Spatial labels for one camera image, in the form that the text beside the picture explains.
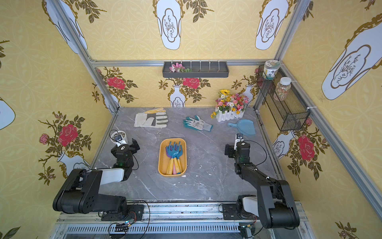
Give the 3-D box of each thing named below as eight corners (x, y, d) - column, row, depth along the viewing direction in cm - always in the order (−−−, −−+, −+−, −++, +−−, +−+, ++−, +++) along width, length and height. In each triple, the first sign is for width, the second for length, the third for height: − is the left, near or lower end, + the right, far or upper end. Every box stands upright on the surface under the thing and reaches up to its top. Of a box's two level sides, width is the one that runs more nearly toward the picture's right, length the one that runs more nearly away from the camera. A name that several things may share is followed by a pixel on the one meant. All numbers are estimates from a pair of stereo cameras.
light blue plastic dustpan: (229, 134, 107) (230, 132, 105) (227, 121, 115) (227, 119, 113) (254, 134, 107) (256, 132, 105) (250, 121, 115) (251, 119, 113)
